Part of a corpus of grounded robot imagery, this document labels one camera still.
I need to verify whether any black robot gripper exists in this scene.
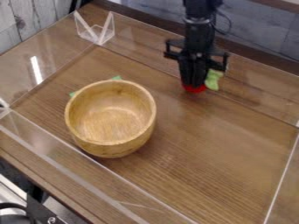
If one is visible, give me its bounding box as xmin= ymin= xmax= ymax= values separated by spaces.
xmin=163 ymin=39 xmax=229 ymax=88

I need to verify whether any red plush fruit green stem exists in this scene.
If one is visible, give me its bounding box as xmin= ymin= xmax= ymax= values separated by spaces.
xmin=181 ymin=68 xmax=225 ymax=95

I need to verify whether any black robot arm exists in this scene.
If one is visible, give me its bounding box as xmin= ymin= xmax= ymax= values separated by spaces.
xmin=163 ymin=0 xmax=229 ymax=93

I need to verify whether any green mat under bowl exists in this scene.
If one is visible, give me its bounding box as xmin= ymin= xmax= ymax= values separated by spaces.
xmin=69 ymin=75 xmax=121 ymax=98

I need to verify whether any light wooden bowl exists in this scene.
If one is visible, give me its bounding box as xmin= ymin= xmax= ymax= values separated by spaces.
xmin=64 ymin=80 xmax=157 ymax=158

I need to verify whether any clear acrylic tray enclosure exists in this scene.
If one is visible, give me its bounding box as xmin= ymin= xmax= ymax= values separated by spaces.
xmin=0 ymin=8 xmax=299 ymax=224

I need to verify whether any black metal bracket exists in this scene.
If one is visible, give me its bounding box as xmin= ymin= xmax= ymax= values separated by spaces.
xmin=27 ymin=195 xmax=68 ymax=224

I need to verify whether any black cable at corner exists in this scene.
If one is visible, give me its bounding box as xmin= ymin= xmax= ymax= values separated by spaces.
xmin=0 ymin=202 xmax=40 ymax=224

